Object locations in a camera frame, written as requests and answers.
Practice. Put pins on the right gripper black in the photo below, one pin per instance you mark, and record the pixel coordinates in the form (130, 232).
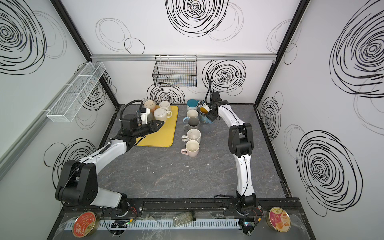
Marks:
(212, 111)

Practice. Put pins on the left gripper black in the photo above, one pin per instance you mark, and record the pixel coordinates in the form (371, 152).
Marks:
(151, 128)

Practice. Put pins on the light blue mug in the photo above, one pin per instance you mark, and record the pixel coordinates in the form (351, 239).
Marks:
(191, 114)

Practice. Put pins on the cream mug with handle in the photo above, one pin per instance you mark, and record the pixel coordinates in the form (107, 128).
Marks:
(162, 114)

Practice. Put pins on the yellow plastic tray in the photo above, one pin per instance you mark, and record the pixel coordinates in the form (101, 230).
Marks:
(165, 136)

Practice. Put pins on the grey tall mug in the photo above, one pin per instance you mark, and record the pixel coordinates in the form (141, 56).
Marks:
(192, 123)

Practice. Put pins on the beige speckled mug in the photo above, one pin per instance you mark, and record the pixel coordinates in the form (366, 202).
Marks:
(193, 134)

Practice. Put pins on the pink mug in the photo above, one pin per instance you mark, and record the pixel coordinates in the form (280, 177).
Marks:
(192, 149)

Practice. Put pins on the blue butterfly mug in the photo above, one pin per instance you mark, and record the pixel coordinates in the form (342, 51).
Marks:
(203, 116)

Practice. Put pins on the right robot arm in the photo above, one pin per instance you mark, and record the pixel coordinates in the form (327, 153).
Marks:
(241, 144)

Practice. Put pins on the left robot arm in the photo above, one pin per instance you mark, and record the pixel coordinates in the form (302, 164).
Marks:
(78, 183)

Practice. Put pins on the teal lidded white mug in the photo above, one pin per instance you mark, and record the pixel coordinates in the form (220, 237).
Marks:
(192, 104)

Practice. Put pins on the beige mug back left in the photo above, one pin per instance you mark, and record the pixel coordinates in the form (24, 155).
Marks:
(151, 105)

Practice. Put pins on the clear plastic packet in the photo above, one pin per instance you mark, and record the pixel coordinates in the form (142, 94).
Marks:
(184, 218)

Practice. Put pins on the red round tin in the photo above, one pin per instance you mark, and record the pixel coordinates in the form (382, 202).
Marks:
(85, 224)

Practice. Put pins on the pink orange round tin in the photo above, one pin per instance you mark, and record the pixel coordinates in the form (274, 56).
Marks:
(278, 220)

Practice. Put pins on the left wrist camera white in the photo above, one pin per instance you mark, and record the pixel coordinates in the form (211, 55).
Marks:
(143, 115)

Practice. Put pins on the black wire wall basket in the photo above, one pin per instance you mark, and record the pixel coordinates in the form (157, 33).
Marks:
(177, 70)

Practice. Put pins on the white wire wall shelf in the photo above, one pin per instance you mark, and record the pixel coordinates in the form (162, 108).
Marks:
(76, 93)

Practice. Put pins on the white slotted cable duct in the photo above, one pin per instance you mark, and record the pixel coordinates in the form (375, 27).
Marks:
(199, 224)

